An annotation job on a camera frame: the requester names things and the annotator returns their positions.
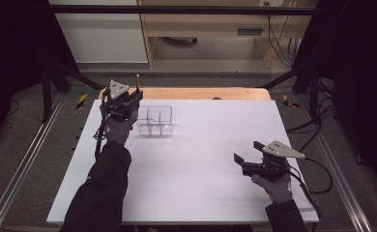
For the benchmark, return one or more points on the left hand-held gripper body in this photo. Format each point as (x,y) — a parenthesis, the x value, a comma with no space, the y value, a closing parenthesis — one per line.
(117,90)

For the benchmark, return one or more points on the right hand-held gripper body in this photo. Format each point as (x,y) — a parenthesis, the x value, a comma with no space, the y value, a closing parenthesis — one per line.
(275,153)

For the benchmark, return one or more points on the black pencil with orange end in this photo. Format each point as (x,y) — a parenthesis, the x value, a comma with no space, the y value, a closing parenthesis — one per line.
(138,82)

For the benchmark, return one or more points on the clear plastic divided organizer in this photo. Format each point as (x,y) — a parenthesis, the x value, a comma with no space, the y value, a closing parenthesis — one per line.
(159,121)

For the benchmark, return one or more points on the person's left hand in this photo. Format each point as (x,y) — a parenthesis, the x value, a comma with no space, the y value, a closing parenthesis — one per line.
(120,129)

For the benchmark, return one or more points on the person's right hand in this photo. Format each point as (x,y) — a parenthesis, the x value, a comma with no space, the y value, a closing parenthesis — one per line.
(275,190)

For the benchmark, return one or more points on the yellow and black tape strip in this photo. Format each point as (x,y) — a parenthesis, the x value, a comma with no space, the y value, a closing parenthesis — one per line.
(286,101)
(82,101)

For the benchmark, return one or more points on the white cabinet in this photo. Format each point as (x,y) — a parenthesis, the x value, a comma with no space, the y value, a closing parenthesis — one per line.
(102,35)

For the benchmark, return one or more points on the light wooden desk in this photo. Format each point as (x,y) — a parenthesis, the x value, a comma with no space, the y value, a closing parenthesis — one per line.
(209,24)

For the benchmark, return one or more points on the black curtain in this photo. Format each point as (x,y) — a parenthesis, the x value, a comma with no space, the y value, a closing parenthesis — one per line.
(357,64)
(12,48)

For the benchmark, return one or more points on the aluminium floor rail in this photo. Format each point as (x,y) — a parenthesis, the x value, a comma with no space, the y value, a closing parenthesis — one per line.
(338,167)
(25,161)

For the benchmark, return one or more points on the black metal frame stand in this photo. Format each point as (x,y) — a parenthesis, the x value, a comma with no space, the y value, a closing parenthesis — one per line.
(314,93)
(47,93)

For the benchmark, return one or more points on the black horizontal frame bar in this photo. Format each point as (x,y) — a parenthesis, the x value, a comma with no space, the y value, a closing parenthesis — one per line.
(177,9)

